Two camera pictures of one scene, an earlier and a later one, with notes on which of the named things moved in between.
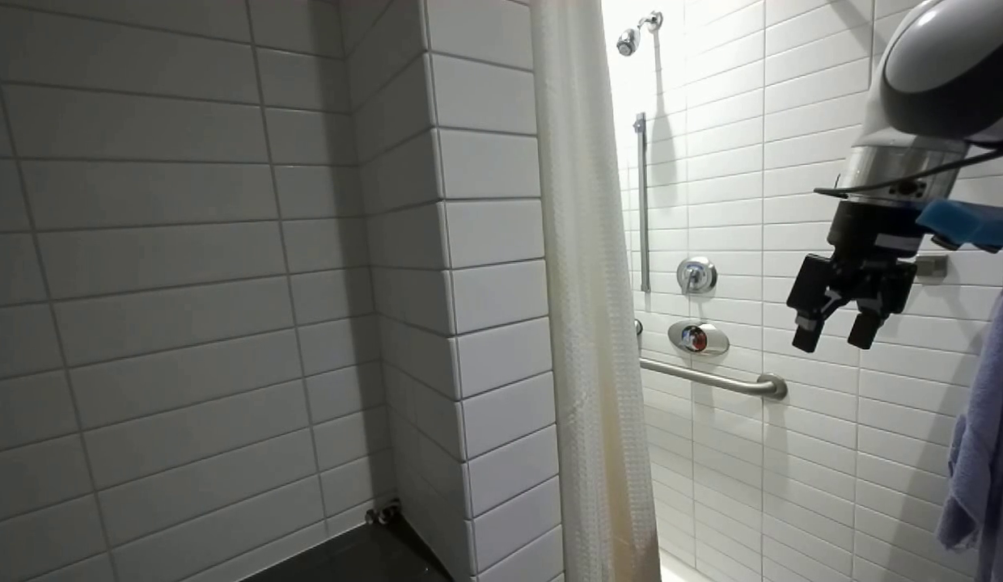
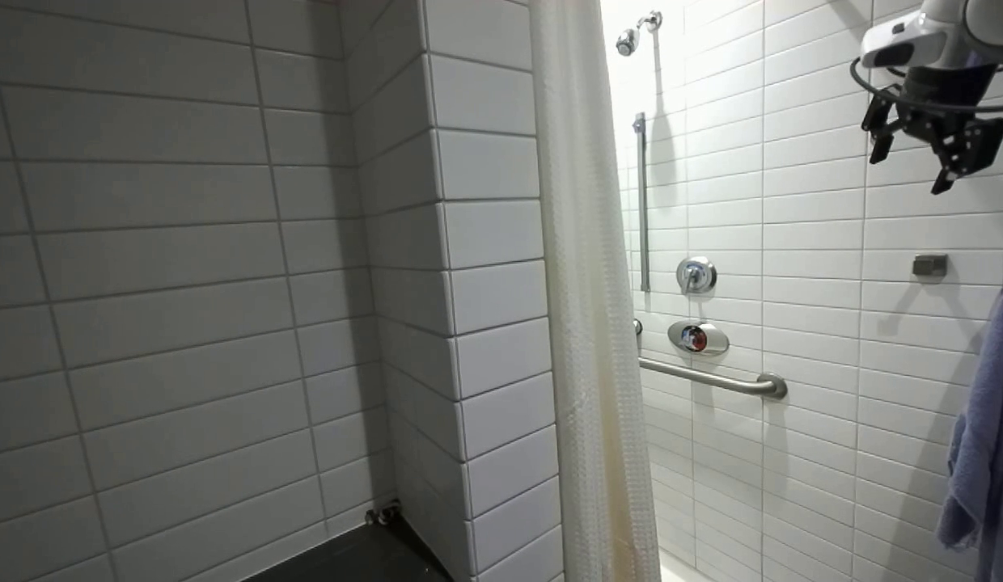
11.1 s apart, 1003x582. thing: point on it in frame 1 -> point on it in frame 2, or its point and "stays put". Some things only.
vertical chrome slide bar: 642,203 stays put
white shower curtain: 602,450 stays put
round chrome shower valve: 698,275 stays put
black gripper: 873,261 -> 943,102
